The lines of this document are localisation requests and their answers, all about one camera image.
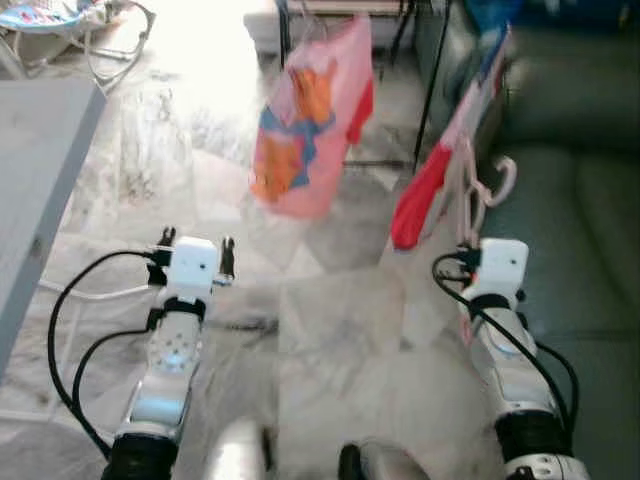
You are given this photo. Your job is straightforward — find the blue plastic hanger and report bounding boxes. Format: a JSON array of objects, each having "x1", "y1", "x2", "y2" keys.
[{"x1": 480, "y1": 28, "x2": 511, "y2": 86}]

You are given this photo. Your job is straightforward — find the white shirt red sleeves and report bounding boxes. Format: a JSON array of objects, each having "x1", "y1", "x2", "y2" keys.
[{"x1": 390, "y1": 28, "x2": 513, "y2": 251}]

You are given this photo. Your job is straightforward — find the dark green leather sofa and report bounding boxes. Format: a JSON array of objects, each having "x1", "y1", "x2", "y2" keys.
[{"x1": 415, "y1": 0, "x2": 640, "y2": 480}]

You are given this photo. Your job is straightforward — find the light blue folding table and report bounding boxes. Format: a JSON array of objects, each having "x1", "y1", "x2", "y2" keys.
[{"x1": 0, "y1": 78, "x2": 151, "y2": 379}]

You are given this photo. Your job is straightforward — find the pink cartoon print shirt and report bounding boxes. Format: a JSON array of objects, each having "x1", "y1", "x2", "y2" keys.
[{"x1": 250, "y1": 12, "x2": 376, "y2": 221}]

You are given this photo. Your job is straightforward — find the silver left robot leg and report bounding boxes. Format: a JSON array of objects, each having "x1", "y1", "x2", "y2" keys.
[{"x1": 205, "y1": 420, "x2": 276, "y2": 480}]

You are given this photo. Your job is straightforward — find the silver robot leg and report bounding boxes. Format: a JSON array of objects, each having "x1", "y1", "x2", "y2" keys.
[
  {"x1": 205, "y1": 420, "x2": 276, "y2": 480},
  {"x1": 338, "y1": 440, "x2": 431, "y2": 480}
]

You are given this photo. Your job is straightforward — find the silver right robot leg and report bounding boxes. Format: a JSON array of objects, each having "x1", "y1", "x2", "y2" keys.
[{"x1": 338, "y1": 440, "x2": 431, "y2": 480}]

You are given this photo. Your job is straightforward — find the colourful baby bouncer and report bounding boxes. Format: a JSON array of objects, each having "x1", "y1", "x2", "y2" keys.
[{"x1": 0, "y1": 0, "x2": 156, "y2": 96}]

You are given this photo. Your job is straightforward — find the blue bag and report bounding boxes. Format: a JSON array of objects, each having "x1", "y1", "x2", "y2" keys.
[{"x1": 465, "y1": 0, "x2": 640, "y2": 31}]

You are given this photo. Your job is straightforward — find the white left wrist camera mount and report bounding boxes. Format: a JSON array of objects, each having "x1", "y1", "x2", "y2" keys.
[{"x1": 170, "y1": 237, "x2": 220, "y2": 301}]

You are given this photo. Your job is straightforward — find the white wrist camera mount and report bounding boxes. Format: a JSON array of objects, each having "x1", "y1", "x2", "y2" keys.
[
  {"x1": 480, "y1": 238, "x2": 530, "y2": 298},
  {"x1": 170, "y1": 237, "x2": 220, "y2": 301}
]

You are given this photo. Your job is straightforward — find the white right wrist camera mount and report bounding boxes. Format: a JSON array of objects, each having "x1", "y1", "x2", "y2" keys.
[{"x1": 480, "y1": 238, "x2": 530, "y2": 298}]

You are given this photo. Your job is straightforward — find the short black left arm cable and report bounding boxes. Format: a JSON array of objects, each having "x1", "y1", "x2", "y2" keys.
[{"x1": 72, "y1": 318, "x2": 161, "y2": 421}]

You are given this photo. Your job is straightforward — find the short black arm cable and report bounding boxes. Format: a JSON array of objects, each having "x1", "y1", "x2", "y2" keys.
[
  {"x1": 72, "y1": 318, "x2": 161, "y2": 421},
  {"x1": 535, "y1": 345, "x2": 581, "y2": 421}
]

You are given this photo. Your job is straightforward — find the short black right arm cable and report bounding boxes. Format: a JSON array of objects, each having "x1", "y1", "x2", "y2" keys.
[{"x1": 535, "y1": 345, "x2": 581, "y2": 421}]

